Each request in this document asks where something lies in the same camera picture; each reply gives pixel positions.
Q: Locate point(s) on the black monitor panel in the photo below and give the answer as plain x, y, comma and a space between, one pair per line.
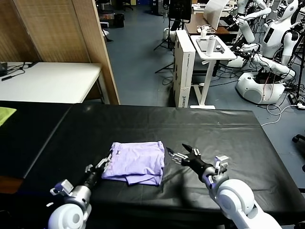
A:
179, 9

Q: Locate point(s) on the black trash bin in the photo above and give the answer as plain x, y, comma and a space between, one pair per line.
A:
119, 20

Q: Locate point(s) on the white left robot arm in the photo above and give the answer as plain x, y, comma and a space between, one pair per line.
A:
71, 214

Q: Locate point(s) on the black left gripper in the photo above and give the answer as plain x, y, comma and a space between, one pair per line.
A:
93, 177

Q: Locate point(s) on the black tripod stand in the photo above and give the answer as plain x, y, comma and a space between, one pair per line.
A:
299, 71
166, 43

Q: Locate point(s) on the black office chair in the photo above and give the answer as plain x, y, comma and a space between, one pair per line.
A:
299, 139

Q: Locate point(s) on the white side table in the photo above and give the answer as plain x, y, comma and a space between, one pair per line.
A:
47, 81

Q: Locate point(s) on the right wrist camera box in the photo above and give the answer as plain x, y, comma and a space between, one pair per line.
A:
221, 163

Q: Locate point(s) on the white humanoid robot raised arm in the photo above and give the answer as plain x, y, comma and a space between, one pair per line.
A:
246, 28

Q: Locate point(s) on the grey tablet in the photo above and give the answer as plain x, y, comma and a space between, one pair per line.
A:
202, 44

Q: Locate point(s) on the lilac purple printed t-shirt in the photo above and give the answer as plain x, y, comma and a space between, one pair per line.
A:
138, 162

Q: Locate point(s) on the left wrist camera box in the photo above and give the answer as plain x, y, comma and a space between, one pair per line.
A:
63, 187

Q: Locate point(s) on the green cloth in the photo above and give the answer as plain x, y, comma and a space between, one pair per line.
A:
6, 115

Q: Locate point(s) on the large black table cover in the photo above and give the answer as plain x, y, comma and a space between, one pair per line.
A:
143, 124

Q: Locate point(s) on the white standing desk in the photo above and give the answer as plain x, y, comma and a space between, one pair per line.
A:
221, 55

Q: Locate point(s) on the black device box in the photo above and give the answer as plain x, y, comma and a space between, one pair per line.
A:
3, 69

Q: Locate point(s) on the white small stand gadget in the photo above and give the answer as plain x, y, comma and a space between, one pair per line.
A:
203, 31

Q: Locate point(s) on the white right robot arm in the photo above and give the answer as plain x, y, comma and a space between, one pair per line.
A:
233, 200

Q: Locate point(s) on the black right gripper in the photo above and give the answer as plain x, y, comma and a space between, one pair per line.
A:
196, 163

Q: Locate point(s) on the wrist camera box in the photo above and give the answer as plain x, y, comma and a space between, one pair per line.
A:
63, 187
221, 163

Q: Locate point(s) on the small black table cover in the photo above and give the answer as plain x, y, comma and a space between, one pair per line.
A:
26, 143

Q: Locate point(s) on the tall white cardboard box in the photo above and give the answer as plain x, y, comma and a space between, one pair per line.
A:
184, 71

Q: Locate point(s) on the brown wooden desk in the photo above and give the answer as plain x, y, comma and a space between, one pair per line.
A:
224, 29

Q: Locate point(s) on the white bottle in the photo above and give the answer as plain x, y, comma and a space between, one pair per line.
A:
210, 46

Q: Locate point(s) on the light wooden table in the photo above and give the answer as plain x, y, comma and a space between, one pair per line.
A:
59, 28

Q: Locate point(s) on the white humanoid robot with base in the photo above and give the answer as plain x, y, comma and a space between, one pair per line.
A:
274, 35

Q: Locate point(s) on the white curved chair back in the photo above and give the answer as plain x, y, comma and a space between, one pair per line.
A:
214, 14

